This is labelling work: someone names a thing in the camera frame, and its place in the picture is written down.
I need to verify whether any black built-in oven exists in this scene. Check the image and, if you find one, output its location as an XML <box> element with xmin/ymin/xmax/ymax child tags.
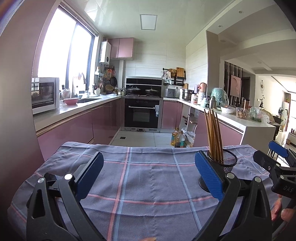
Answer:
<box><xmin>122</xmin><ymin>76</ymin><xmax>164</xmax><ymax>132</ymax></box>

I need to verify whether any bamboo chopstick red end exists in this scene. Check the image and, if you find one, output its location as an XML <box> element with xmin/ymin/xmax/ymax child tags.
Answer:
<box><xmin>204</xmin><ymin>109</ymin><xmax>212</xmax><ymax>157</ymax></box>
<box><xmin>210</xmin><ymin>109</ymin><xmax>220</xmax><ymax>162</ymax></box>
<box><xmin>207</xmin><ymin>109</ymin><xmax>216</xmax><ymax>160</ymax></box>
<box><xmin>212</xmin><ymin>111</ymin><xmax>222</xmax><ymax>164</ymax></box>
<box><xmin>208</xmin><ymin>109</ymin><xmax>217</xmax><ymax>161</ymax></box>
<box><xmin>215</xmin><ymin>113</ymin><xmax>223</xmax><ymax>164</ymax></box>

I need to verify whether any plaid grey tablecloth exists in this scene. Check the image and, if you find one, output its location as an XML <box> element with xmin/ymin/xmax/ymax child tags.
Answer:
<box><xmin>6</xmin><ymin>141</ymin><xmax>278</xmax><ymax>241</ymax></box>

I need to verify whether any right hand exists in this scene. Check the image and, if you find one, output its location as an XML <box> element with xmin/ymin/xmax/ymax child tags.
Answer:
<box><xmin>271</xmin><ymin>194</ymin><xmax>295</xmax><ymax>222</ymax></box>

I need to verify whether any cooking oil bottle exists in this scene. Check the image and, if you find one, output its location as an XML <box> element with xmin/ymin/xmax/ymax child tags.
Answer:
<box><xmin>171</xmin><ymin>128</ymin><xmax>186</xmax><ymax>148</ymax></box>

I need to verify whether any white microwave oven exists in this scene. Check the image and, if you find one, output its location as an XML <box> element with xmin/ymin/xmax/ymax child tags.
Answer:
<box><xmin>31</xmin><ymin>77</ymin><xmax>60</xmax><ymax>115</ymax></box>

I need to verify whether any pink wall cabinet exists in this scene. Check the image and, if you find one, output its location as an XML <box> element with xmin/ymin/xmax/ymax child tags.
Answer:
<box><xmin>108</xmin><ymin>38</ymin><xmax>134</xmax><ymax>59</ymax></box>

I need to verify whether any white water heater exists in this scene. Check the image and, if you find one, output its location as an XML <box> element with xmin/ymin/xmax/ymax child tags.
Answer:
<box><xmin>99</xmin><ymin>41</ymin><xmax>111</xmax><ymax>65</ymax></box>

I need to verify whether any black mesh utensil holder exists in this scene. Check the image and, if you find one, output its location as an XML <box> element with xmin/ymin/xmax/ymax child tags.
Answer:
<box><xmin>198</xmin><ymin>149</ymin><xmax>237</xmax><ymax>193</ymax></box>

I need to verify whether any steel stock pot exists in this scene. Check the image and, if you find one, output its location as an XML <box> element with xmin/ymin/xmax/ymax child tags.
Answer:
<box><xmin>182</xmin><ymin>89</ymin><xmax>194</xmax><ymax>101</ymax></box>

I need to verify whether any pink bowl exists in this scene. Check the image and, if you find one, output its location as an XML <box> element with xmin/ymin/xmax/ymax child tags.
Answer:
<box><xmin>64</xmin><ymin>97</ymin><xmax>79</xmax><ymax>105</ymax></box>

